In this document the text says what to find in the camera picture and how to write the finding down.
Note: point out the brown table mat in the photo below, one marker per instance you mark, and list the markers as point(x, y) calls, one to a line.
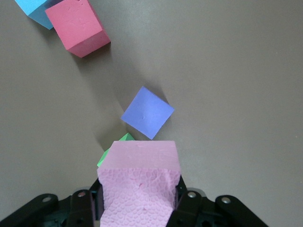
point(225, 82)

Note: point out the purple foam cube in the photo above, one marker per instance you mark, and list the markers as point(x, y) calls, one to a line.
point(148, 112)

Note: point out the pink foam cube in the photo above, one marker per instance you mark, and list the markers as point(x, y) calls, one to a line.
point(139, 184)

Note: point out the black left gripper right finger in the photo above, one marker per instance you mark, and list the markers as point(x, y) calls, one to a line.
point(201, 212)

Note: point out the red foam cube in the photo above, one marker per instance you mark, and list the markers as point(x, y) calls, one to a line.
point(75, 26)

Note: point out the green foam cube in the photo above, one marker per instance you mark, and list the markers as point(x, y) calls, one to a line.
point(103, 159)

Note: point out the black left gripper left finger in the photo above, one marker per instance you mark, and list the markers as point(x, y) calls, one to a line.
point(71, 210)

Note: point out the blue foam cube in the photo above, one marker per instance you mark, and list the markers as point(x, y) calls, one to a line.
point(30, 9)

